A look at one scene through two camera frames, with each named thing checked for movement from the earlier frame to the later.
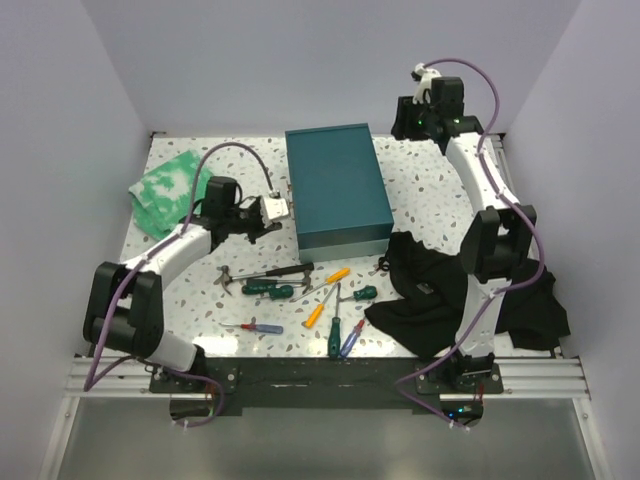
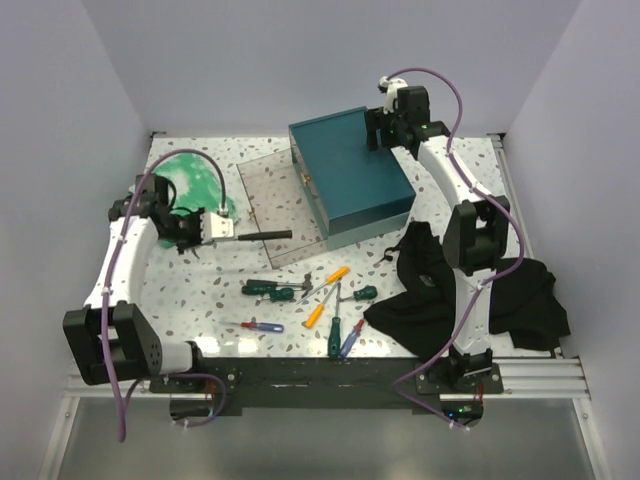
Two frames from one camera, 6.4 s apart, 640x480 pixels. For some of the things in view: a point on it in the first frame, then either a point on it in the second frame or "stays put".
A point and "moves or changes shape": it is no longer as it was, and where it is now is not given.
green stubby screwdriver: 284,292 stays put
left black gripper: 275,226 → 197,239
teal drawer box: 341,208 moves or changes shape
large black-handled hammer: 226,277 → 257,236
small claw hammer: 284,291 → 306,285
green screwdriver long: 255,289 stays put
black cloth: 431,292 stays put
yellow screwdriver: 318,310 stays put
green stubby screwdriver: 367,292 stays put
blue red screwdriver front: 349,339 stays put
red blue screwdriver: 270,329 stays put
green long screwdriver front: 334,340 stays put
